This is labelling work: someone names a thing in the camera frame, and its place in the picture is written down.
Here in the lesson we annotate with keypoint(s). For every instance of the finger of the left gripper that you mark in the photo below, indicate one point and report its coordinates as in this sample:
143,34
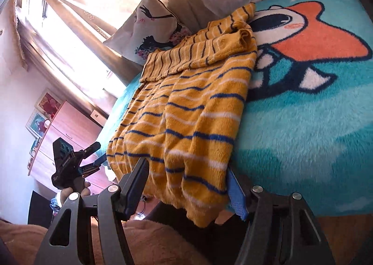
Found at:
90,150
89,169

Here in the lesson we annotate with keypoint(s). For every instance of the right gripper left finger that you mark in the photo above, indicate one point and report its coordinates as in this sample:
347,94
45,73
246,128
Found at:
69,238

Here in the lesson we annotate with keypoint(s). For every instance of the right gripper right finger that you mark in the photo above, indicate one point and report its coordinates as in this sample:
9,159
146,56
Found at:
281,229

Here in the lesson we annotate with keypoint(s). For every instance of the yellow striped knit sweater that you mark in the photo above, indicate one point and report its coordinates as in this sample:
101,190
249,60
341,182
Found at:
185,115

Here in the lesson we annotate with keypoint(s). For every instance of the left hand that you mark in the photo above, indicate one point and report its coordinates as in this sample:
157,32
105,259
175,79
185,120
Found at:
65,193

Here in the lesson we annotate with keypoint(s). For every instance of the pink wooden dresser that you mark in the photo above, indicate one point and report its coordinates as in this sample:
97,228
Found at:
69,130

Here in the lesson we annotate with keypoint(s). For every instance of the teal cartoon fleece blanket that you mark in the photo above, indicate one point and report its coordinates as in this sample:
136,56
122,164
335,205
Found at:
307,121

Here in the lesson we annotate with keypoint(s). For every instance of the beige curtain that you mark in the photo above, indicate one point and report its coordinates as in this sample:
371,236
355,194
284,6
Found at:
69,35

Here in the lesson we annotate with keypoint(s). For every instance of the cream cushion with woman print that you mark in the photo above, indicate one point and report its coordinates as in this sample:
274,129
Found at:
150,27

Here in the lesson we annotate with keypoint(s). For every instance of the framed picture on wall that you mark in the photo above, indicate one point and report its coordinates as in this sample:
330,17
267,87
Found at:
45,109

